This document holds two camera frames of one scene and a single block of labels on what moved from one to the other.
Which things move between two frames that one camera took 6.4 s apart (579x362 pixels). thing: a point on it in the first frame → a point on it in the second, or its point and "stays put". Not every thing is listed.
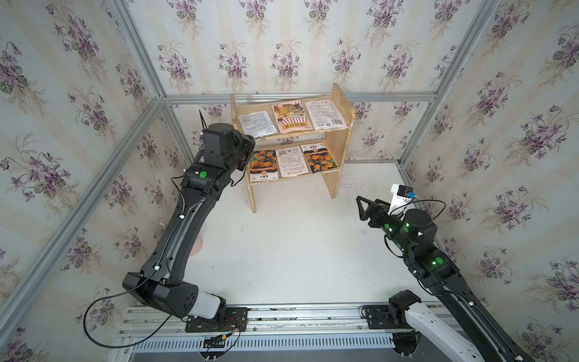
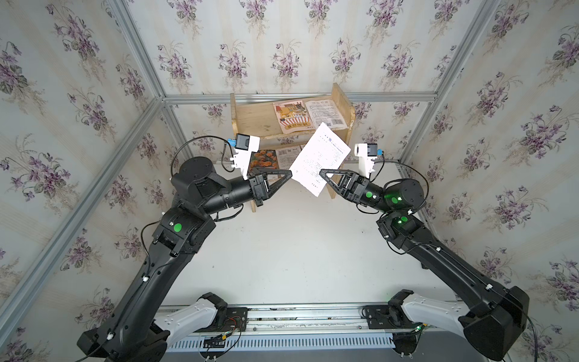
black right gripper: (383, 211) → (356, 187)
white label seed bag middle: (291, 161) stays put
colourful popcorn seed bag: (291, 117) stays put
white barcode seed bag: (324, 115) stays put
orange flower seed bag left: (264, 166) stays put
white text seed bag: (257, 124) → (326, 151)
